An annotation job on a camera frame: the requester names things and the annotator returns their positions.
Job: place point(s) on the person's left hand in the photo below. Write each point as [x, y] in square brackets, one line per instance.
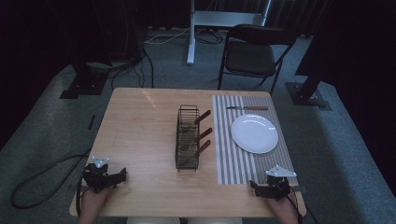
[93, 201]

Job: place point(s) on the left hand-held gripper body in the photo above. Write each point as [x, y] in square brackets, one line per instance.
[97, 178]

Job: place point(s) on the white metal desk frame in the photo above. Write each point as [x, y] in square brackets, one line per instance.
[218, 18]

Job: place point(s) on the black folding chair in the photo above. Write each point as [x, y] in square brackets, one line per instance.
[249, 57]

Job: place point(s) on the black stand with base plate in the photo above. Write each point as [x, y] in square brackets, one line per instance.
[306, 95]
[84, 84]

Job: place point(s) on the grey striped placemat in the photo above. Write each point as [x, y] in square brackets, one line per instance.
[227, 155]

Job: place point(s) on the white round plate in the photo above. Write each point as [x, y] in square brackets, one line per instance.
[254, 133]

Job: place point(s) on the person's right hand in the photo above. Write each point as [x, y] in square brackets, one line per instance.
[281, 207]

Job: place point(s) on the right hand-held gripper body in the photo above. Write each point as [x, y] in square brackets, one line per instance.
[276, 185]

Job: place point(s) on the black strip on floor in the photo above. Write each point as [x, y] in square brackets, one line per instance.
[91, 122]

